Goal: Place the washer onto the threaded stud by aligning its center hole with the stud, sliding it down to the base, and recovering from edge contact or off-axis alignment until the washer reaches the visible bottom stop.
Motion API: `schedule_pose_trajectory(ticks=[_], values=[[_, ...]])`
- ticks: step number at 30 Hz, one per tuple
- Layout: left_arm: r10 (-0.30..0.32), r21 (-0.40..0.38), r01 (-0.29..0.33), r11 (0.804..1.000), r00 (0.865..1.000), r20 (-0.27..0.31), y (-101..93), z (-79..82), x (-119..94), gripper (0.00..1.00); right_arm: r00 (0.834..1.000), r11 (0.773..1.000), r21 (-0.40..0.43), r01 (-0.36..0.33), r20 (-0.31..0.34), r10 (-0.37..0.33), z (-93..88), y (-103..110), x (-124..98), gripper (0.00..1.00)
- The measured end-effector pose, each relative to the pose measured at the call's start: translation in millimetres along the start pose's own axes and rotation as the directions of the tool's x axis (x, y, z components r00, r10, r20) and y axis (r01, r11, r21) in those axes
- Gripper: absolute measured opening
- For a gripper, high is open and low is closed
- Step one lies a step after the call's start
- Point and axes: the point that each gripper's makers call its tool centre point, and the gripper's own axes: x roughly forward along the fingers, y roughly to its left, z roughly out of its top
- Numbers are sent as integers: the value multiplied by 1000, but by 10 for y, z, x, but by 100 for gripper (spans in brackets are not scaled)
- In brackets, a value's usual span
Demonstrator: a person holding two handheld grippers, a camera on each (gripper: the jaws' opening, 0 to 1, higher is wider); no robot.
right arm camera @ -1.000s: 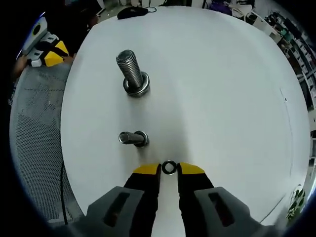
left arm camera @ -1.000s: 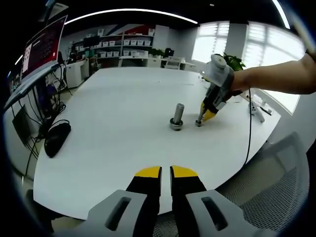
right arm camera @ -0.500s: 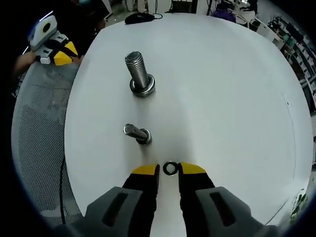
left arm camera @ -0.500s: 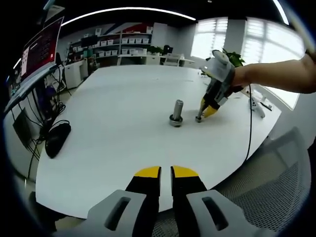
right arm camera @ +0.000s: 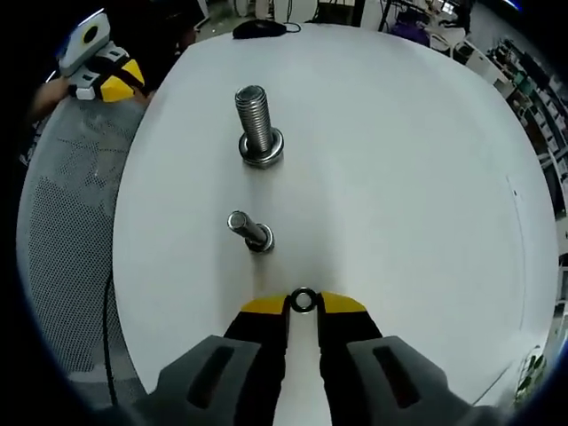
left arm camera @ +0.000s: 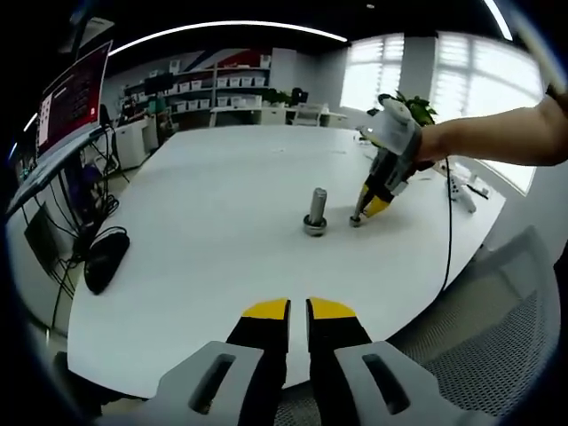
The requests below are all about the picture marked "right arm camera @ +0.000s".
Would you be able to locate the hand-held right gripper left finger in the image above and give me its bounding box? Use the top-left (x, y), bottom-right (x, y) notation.
top-left (150, 293), bottom-right (293, 426)

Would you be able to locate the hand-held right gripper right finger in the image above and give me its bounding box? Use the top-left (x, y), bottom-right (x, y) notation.
top-left (317, 290), bottom-right (472, 426)

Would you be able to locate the small black washer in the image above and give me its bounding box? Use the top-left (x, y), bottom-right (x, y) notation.
top-left (291, 287), bottom-right (318, 315)

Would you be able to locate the small steel threaded stud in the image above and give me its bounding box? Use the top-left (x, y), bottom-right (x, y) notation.
top-left (226, 210), bottom-right (275, 256)

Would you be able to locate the large steel threaded stud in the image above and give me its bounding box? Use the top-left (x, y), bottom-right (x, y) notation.
top-left (234, 84), bottom-right (286, 171)

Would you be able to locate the large steel washer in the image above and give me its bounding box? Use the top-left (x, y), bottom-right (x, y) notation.
top-left (238, 128), bottom-right (286, 163)

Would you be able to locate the black computer mouse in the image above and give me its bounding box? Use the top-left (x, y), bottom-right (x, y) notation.
top-left (232, 19), bottom-right (289, 40)

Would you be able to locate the shelf of white storage bins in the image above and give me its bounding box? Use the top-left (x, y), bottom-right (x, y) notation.
top-left (486, 38), bottom-right (568, 188)

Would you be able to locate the white cabinet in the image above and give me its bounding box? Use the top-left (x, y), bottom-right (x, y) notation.
top-left (451, 36), bottom-right (512, 86)

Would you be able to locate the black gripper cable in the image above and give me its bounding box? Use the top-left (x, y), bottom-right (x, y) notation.
top-left (102, 267), bottom-right (121, 407)

